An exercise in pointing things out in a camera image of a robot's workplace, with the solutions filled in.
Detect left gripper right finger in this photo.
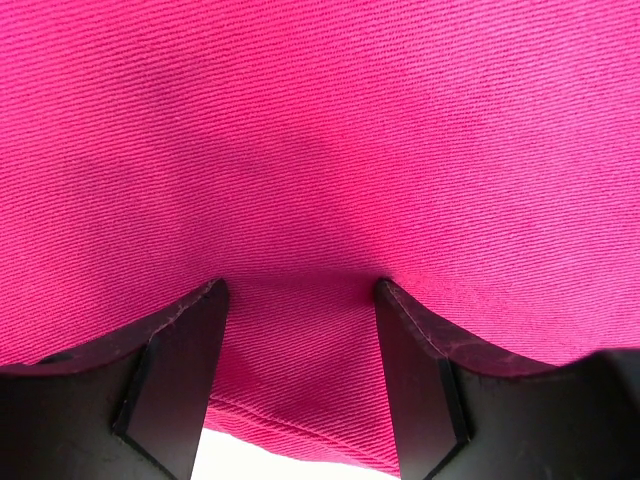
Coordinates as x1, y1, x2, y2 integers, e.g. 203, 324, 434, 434
374, 279, 639, 479

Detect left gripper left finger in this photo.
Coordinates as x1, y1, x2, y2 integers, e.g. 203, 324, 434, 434
1, 280, 229, 479

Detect pink trousers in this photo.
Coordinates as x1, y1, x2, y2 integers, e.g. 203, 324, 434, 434
1, 1, 639, 474

